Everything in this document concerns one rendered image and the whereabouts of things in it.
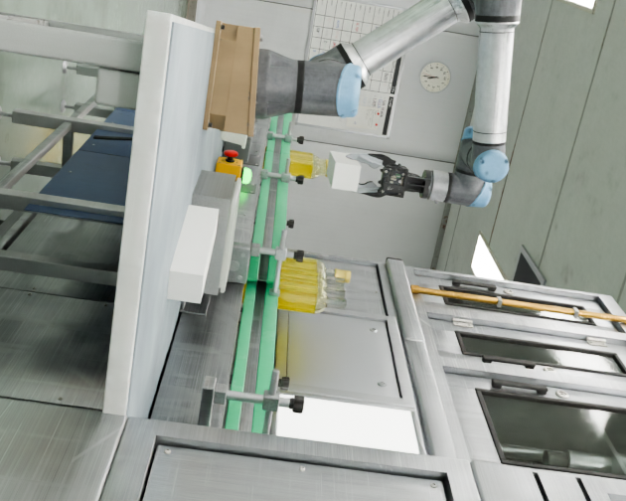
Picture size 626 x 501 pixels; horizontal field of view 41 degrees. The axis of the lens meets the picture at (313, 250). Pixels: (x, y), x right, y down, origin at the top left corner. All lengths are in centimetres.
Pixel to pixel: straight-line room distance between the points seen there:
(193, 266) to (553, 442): 104
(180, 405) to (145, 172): 56
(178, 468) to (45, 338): 106
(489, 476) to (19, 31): 87
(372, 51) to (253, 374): 79
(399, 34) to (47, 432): 123
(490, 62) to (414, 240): 662
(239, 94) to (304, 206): 655
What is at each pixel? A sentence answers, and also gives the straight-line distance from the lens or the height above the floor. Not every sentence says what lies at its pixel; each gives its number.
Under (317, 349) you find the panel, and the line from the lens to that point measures 219.
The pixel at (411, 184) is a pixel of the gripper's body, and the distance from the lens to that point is 206.
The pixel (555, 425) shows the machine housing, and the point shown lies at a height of 170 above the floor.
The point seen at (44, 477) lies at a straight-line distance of 112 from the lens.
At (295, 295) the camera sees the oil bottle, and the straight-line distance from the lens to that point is 212.
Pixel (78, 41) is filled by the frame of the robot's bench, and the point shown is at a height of 63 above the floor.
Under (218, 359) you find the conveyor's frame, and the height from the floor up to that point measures 85.
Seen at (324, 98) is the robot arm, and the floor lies 99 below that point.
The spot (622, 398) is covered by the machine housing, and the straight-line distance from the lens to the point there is 247.
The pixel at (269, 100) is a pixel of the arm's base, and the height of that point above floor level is 88.
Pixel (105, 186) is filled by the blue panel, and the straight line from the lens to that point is 235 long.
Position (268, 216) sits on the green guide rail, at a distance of 227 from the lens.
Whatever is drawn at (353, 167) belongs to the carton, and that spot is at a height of 109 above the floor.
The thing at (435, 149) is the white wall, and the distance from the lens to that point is 822.
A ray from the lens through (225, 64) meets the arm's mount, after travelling 177.
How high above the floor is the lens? 89
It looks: 4 degrees up
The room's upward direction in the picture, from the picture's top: 98 degrees clockwise
